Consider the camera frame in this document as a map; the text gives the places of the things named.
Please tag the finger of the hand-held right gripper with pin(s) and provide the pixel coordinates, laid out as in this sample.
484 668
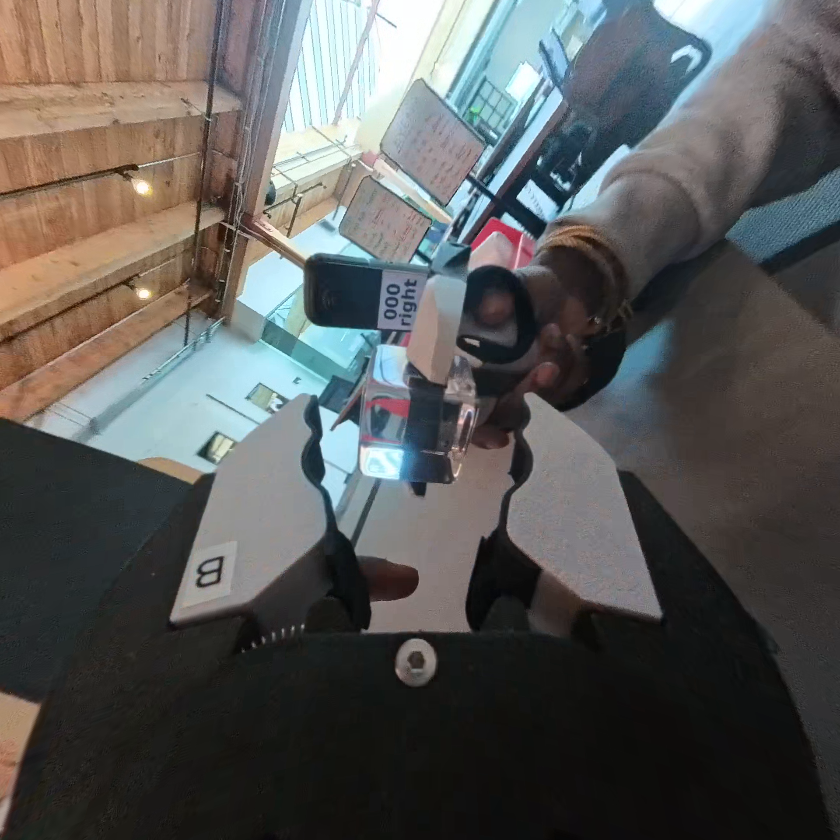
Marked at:
436 321

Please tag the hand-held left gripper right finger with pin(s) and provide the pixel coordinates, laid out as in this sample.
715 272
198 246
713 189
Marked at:
577 525

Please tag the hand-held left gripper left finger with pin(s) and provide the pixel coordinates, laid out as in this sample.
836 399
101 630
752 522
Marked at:
262 512

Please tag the clear acrylic cube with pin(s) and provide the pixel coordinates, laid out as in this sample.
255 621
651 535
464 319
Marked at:
394 420

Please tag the red plastic bin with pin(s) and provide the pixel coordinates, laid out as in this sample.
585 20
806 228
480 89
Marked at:
518 239

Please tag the person's right forearm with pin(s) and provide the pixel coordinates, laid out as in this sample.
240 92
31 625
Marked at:
722 144

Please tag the person's right hand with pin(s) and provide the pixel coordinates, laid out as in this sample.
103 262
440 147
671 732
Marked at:
577 328

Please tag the handwritten whiteboard on stand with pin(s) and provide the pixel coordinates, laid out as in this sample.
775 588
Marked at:
436 141
384 220

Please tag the white bottle black cap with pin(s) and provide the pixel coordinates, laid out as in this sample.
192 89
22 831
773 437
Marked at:
495 253

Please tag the door window phone icon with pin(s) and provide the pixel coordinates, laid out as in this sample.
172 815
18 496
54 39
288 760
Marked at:
266 397

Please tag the ceiling spot light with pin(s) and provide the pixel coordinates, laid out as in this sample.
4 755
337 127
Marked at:
143 293
141 187

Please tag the brown chair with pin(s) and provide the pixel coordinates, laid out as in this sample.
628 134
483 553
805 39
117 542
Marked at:
630 65

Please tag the black perforated armrest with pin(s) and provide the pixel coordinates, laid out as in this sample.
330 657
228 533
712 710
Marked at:
787 239

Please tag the black dome ceiling camera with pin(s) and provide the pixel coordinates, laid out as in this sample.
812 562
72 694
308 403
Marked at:
270 191

